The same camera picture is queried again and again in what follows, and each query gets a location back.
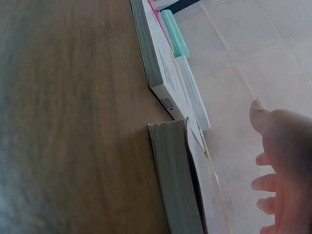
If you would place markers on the person's right hand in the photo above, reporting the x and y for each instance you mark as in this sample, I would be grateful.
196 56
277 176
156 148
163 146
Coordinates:
292 170

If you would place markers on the thick book with curled cover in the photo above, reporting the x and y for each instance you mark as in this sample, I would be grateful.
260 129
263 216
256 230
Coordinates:
175 170

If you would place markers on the long white rectangular box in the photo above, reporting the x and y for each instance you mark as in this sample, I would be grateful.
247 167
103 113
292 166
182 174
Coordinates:
193 92

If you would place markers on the thick white cover book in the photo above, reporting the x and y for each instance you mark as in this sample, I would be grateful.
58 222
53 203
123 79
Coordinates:
158 53

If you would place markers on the teal rectangular block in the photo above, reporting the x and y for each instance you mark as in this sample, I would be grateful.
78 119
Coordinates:
174 34

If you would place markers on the pink flat sheet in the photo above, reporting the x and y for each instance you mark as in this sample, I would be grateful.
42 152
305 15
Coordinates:
159 22

